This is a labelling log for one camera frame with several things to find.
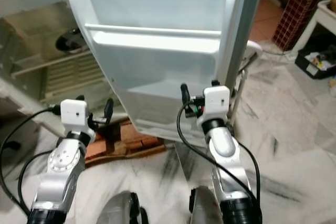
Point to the robot leg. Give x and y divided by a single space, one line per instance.
121 211
205 208

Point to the black plastic crate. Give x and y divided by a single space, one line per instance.
307 69

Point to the robot left leg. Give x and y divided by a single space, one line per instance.
121 211

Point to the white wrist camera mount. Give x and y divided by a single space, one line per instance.
217 102
73 116

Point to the wooden pallet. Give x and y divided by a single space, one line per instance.
126 158

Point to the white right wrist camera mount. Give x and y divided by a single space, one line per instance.
217 102

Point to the red mosaic tile pillar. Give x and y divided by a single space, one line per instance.
299 9

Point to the steel fridge door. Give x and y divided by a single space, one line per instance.
157 77

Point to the white door shelf rail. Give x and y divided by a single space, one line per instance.
152 30

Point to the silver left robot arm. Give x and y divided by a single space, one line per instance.
60 177

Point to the robot right leg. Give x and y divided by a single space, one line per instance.
205 208

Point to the grey small fridge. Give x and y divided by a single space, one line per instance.
31 40

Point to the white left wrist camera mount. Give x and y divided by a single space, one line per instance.
73 116

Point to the red brick stack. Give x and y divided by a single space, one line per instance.
144 140

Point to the black bowl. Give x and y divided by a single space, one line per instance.
71 40

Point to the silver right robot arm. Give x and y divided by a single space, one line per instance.
223 145

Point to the white table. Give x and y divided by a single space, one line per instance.
326 17

